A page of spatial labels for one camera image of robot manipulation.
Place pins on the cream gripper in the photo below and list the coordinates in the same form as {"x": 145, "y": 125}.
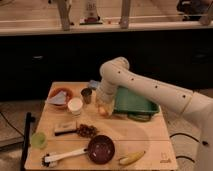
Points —
{"x": 108, "y": 106}

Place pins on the red apple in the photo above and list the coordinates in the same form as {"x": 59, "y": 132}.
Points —
{"x": 103, "y": 112}

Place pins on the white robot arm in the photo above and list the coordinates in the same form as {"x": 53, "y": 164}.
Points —
{"x": 196, "y": 108}

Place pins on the metal cup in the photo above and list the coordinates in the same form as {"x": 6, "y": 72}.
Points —
{"x": 87, "y": 95}

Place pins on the white paper cup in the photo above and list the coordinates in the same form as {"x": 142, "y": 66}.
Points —
{"x": 75, "y": 106}

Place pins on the green plastic cup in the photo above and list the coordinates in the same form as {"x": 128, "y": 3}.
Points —
{"x": 38, "y": 140}

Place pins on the green plastic tray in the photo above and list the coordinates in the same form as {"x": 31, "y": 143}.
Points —
{"x": 135, "y": 106}

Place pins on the blue sponge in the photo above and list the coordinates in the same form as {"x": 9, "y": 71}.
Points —
{"x": 93, "y": 84}

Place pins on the pile of brown nuts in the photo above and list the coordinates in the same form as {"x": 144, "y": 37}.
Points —
{"x": 87, "y": 131}

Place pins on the grey folded cloth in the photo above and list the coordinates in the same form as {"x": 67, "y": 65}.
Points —
{"x": 58, "y": 99}

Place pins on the dark brown bowl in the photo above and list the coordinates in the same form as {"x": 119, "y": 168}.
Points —
{"x": 101, "y": 149}

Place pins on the yellow banana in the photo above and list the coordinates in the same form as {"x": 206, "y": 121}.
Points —
{"x": 131, "y": 158}

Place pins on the black stand left of table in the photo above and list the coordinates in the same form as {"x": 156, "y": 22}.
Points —
{"x": 28, "y": 121}

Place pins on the wooden block with black handle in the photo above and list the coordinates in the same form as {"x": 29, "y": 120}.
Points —
{"x": 64, "y": 128}

